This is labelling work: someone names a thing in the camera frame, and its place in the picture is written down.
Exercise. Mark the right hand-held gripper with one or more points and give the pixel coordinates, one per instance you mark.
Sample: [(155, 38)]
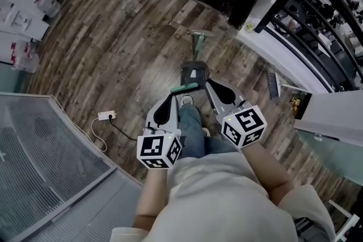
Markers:
[(246, 122)]

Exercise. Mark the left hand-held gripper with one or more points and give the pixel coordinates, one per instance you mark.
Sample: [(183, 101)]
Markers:
[(151, 147)]

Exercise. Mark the green broom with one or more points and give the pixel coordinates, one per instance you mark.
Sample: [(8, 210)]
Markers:
[(184, 88)]

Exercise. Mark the person's right forearm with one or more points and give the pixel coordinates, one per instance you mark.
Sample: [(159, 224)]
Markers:
[(266, 173)]

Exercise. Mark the person's left forearm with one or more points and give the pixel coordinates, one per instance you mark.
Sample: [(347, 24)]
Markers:
[(150, 195)]

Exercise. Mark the white sneaker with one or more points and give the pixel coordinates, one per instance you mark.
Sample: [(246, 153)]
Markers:
[(186, 100), (206, 131)]

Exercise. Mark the person's blue jeans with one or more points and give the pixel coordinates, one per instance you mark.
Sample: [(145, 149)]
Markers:
[(193, 130)]

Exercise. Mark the white power strip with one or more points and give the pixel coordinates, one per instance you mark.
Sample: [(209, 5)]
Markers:
[(106, 115)]

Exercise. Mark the dark box with yellow items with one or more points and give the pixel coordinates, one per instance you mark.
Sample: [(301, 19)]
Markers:
[(297, 105)]

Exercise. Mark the small yellow-green bottle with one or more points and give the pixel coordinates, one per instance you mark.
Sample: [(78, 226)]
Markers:
[(249, 27)]

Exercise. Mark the person's cream shirt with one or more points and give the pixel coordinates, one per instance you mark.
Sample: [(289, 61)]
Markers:
[(215, 201)]

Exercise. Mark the black metal railing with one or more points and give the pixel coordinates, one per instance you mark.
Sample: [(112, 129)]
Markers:
[(280, 1)]

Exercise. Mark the glass partition with blinds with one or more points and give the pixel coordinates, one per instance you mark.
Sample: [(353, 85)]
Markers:
[(56, 150)]

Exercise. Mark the frosted glass panel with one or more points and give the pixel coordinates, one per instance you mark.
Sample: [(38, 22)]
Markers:
[(340, 156)]

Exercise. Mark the clear water jug red cap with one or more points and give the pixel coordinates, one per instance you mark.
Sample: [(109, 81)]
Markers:
[(48, 5), (20, 48), (27, 62)]

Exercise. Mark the white water dispenser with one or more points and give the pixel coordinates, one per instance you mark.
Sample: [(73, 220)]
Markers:
[(22, 21)]

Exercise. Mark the dispenser water bottle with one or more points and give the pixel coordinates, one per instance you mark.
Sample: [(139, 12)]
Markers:
[(6, 10)]

